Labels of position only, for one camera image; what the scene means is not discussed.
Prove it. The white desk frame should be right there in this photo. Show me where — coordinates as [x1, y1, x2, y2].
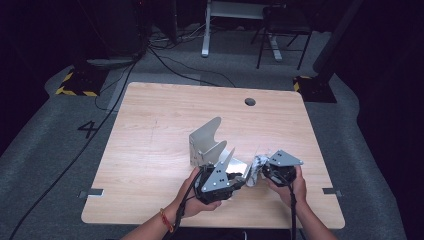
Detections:
[200, 0, 284, 62]

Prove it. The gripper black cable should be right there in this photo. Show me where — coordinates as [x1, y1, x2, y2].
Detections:
[275, 172, 299, 240]
[168, 167, 205, 240]

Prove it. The curved black floor cable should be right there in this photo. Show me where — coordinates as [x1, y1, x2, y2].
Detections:
[146, 46, 238, 89]

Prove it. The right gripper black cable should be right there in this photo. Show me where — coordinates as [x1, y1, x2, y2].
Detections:
[275, 172, 299, 240]

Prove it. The bundle of floor cables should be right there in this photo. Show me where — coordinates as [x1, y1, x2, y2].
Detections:
[146, 22, 208, 52]

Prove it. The red orange bracelet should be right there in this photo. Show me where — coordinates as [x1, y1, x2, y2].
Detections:
[158, 207, 176, 234]

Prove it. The expandable metal bookend rack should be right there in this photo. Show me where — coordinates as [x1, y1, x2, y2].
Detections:
[188, 116, 252, 183]

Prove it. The dark slanted stand pole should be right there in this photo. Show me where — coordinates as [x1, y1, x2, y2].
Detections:
[312, 0, 365, 81]

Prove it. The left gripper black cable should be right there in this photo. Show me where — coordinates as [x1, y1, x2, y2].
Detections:
[168, 167, 205, 240]

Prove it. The white black striped cloth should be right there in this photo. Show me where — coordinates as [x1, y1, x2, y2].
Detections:
[245, 146, 272, 188]

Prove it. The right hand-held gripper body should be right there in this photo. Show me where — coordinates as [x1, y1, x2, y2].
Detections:
[261, 149, 305, 187]

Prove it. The person's left hand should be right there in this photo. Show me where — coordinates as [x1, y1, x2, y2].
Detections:
[172, 165, 223, 220]

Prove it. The black yellow striped stand base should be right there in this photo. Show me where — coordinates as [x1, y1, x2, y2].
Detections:
[54, 67, 110, 98]
[293, 74, 338, 104]

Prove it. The grey tape strip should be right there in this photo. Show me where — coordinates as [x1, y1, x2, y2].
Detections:
[321, 187, 343, 198]
[78, 188, 105, 199]

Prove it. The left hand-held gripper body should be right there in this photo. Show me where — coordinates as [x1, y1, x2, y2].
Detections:
[194, 147, 247, 205]

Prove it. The long black floor cable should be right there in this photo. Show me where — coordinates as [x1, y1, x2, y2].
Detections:
[8, 58, 141, 240]

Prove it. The person's right hand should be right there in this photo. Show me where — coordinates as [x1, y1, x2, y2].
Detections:
[265, 164, 308, 208]

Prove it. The black chair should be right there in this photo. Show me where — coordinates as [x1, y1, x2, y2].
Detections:
[250, 2, 315, 71]

